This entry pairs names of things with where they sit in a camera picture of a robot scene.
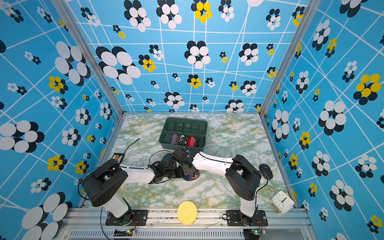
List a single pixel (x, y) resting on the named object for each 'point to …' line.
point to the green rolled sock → (200, 142)
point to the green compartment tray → (177, 133)
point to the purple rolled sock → (174, 139)
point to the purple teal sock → (193, 176)
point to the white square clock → (282, 202)
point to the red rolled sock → (191, 142)
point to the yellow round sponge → (187, 213)
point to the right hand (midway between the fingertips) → (191, 168)
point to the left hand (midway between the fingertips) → (189, 172)
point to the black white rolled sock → (182, 140)
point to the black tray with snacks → (118, 156)
